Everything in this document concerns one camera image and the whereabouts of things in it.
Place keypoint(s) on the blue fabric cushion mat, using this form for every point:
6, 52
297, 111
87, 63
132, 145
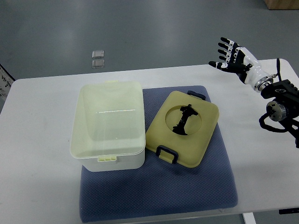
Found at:
159, 188

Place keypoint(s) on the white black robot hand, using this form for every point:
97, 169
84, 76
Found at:
237, 59

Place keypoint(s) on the white paper with writing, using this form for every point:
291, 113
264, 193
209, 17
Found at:
6, 81

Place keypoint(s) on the brown cardboard box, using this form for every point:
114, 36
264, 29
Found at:
282, 4

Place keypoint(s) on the white storage box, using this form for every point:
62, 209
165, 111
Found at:
109, 127

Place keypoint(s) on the yellow storage box lid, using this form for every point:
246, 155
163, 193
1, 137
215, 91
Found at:
182, 129

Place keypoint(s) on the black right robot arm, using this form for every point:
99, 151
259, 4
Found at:
284, 108

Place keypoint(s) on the white table leg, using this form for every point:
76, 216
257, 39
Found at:
249, 218

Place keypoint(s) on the black table control panel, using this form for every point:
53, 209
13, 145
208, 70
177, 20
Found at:
289, 211

